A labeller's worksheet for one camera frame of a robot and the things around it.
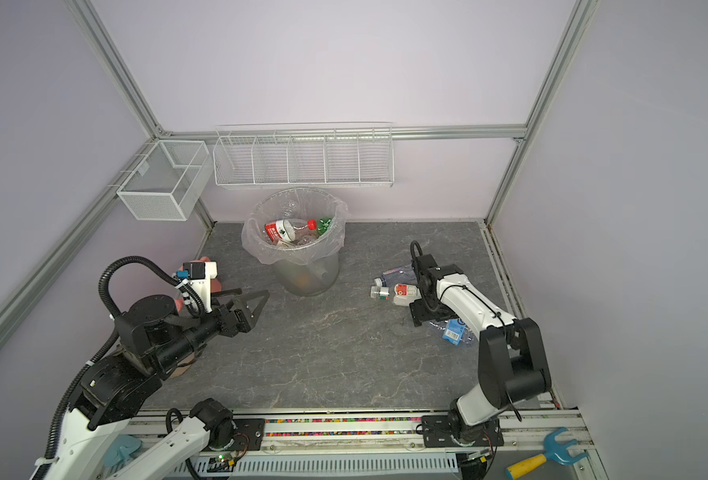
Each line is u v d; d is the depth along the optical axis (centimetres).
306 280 96
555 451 70
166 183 100
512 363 44
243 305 52
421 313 79
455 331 87
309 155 96
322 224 85
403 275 102
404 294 94
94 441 38
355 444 74
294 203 93
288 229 90
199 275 51
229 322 52
